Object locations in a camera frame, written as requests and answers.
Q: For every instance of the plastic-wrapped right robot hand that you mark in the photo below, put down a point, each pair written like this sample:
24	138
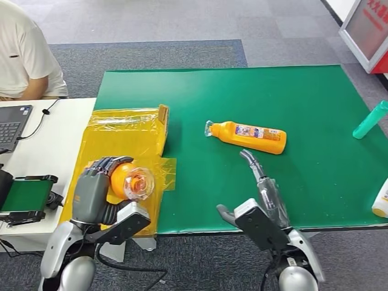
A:
271	201

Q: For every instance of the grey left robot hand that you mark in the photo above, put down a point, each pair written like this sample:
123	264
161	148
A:
89	192

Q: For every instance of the orange bottle with clear cap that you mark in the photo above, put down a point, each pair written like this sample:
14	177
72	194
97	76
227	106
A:
254	138
121	180

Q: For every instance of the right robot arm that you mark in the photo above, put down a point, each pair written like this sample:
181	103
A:
297	281

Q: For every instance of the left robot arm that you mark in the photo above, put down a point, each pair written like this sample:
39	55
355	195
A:
56	245

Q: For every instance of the white and yellow bottle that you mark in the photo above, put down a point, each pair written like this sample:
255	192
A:
382	201

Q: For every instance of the teal plastic bottle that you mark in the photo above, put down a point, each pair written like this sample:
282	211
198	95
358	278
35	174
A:
368	122

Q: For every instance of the white table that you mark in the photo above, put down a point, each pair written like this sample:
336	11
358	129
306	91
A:
60	152

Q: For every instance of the yellow taped cardboard box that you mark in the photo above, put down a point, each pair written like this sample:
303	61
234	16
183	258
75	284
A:
121	136

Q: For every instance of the small green belt conveyor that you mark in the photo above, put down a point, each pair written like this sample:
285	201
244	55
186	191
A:
26	197

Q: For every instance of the grey laptop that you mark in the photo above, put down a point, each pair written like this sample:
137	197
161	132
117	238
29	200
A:
12	124

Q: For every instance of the green table mat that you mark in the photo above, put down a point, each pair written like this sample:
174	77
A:
212	96

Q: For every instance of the dark grey carpet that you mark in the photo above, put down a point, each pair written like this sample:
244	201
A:
151	56

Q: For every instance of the person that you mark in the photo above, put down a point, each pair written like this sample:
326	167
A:
21	52

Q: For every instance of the red and white sign stand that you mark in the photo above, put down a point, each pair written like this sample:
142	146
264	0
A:
364	28

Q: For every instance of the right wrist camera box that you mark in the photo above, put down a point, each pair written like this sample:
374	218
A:
260	229

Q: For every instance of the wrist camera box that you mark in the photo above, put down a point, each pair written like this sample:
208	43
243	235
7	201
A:
260	229
130	225

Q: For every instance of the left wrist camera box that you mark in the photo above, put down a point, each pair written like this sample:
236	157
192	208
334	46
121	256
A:
130	225

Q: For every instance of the white table leg bracket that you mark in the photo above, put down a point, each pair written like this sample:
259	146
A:
116	251

